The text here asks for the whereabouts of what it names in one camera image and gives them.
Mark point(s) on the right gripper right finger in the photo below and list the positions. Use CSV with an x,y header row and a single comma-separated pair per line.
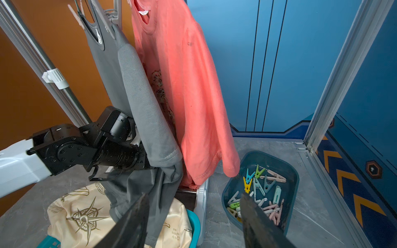
x,y
259,231

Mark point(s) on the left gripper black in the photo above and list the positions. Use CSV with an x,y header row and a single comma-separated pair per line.
x,y
142,162

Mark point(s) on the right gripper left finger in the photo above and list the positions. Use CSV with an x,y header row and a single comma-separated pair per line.
x,y
131,230

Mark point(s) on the grey garment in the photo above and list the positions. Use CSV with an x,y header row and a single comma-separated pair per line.
x,y
129,90

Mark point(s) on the beige patterned cloth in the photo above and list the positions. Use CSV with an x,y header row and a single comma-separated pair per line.
x,y
81,218

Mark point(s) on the red t-shirt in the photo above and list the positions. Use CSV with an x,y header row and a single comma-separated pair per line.
x,y
179,66

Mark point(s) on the white wire hanger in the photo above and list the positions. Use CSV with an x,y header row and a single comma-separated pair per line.
x,y
107,16

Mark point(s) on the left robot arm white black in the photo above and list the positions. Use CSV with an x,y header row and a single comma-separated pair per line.
x,y
103,147

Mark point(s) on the dark teal clothespin bin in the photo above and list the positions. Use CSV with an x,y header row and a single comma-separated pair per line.
x,y
270,182

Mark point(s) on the teal plastic laundry basket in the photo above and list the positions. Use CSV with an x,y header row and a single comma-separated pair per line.
x,y
51,242

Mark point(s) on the metal clothes drying rack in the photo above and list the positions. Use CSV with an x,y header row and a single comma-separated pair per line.
x,y
21,37

